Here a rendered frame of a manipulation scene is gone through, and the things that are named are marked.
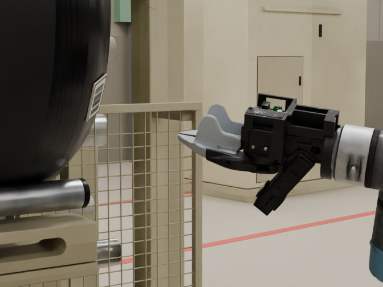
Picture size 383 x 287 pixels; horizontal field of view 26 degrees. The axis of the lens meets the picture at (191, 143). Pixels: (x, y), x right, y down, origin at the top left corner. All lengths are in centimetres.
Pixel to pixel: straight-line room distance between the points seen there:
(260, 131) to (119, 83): 752
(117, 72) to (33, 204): 735
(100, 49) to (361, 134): 36
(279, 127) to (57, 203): 36
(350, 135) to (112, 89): 750
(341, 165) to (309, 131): 6
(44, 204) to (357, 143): 45
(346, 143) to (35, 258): 46
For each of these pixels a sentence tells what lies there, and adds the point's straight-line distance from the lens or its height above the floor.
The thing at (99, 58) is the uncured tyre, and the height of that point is 110.
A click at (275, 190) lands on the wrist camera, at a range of 109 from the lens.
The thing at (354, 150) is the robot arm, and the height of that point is 99.
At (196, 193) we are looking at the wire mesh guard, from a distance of 189.
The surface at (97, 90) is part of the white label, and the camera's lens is 113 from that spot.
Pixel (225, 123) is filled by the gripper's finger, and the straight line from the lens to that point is 111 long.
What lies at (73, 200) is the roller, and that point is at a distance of 122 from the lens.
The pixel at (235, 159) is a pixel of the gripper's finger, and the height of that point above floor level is 97.
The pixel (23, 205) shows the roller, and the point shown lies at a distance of 119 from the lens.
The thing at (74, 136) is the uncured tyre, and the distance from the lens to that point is 115.
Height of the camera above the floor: 110
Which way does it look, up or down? 6 degrees down
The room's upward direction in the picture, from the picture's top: straight up
